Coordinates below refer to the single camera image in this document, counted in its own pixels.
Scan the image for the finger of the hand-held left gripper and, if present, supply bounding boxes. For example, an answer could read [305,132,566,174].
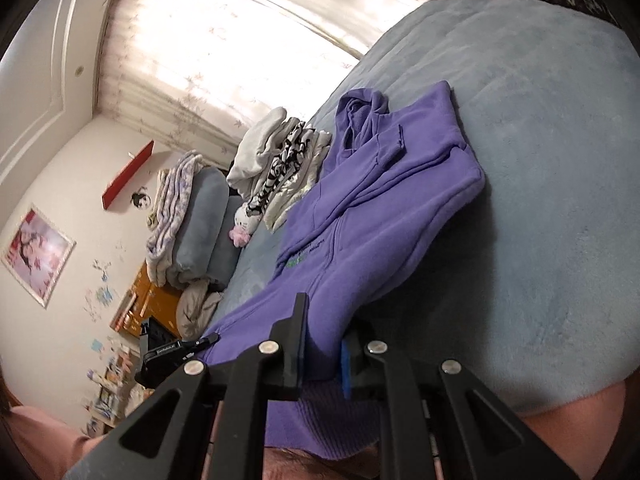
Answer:
[182,334,221,361]

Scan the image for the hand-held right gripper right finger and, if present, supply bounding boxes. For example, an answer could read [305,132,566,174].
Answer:
[340,332,583,480]

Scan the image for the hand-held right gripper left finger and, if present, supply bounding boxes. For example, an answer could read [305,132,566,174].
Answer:
[65,292,311,480]

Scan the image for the purple zip hoodie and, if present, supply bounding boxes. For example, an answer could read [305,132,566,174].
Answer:
[197,80,487,463]

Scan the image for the beige pillow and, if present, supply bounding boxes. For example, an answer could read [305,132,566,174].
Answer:
[176,280,223,341]

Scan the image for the desk clutter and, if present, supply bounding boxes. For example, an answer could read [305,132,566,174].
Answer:
[82,330,146,436]

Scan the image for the orange wooden cabinet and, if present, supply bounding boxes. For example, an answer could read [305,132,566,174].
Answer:
[111,262,183,341]

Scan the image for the folded grey-blue blanket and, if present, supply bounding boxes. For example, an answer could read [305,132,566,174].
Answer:
[167,166,242,291]

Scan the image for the white pink cat plush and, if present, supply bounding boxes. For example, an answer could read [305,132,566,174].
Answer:
[229,203,264,249]

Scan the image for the person's pink garment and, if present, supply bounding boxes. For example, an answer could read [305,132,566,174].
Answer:
[0,402,108,480]

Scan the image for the folded floral quilt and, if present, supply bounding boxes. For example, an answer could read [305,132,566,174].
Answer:
[145,150,206,283]

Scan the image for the folded shiny white jacket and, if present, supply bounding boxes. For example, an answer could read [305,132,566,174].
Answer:
[262,130,333,233]

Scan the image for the folded black white patterned garment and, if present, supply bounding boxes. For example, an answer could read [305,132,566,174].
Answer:
[242,120,321,216]

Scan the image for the folded pale grey sweatshirt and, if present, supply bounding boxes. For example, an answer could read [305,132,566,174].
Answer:
[226,106,301,201]

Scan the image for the grey-blue bed blanket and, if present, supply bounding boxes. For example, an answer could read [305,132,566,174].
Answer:
[220,0,640,416]

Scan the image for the sheer floral curtain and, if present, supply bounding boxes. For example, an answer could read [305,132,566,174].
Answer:
[92,0,488,171]

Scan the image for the framed pink wall poster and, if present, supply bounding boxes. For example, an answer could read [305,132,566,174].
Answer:
[1,203,77,309]

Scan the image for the red wall shelf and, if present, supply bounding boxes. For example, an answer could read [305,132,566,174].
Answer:
[100,141,155,209]

